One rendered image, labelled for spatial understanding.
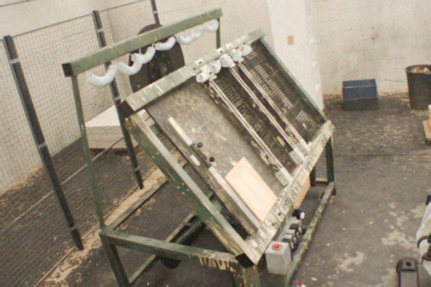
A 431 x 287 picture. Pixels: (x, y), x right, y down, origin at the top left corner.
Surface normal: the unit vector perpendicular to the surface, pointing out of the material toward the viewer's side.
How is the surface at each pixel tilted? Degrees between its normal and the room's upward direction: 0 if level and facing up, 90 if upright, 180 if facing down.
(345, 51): 90
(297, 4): 90
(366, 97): 90
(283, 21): 90
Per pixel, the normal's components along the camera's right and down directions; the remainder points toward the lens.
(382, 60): -0.36, 0.40
